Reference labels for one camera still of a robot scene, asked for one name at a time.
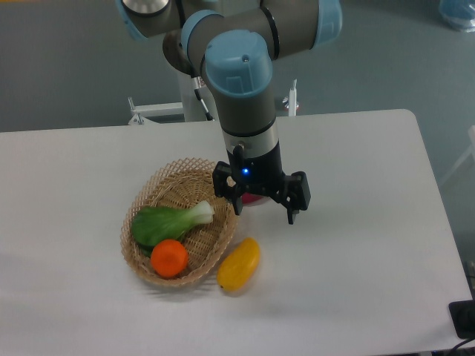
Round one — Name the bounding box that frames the orange fruit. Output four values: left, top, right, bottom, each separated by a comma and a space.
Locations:
150, 239, 189, 279

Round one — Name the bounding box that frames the black device at table edge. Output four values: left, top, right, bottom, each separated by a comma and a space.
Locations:
448, 300, 474, 339

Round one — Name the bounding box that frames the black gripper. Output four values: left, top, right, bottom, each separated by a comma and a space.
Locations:
212, 142, 311, 225

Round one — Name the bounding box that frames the blue object in corner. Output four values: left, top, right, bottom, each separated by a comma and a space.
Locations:
439, 0, 474, 33

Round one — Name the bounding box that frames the green bok choy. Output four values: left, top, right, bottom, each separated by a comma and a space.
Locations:
131, 200, 214, 257

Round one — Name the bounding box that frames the woven wicker basket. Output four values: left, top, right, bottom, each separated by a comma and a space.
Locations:
120, 158, 238, 287

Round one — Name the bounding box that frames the red apple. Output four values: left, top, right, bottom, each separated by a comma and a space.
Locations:
241, 193, 267, 206

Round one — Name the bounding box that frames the yellow mango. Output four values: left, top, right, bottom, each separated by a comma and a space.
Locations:
217, 237, 261, 292

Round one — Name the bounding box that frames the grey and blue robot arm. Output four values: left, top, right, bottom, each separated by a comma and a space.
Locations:
116, 1, 343, 223

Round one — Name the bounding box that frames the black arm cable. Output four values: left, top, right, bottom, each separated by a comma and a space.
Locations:
189, 72, 215, 122

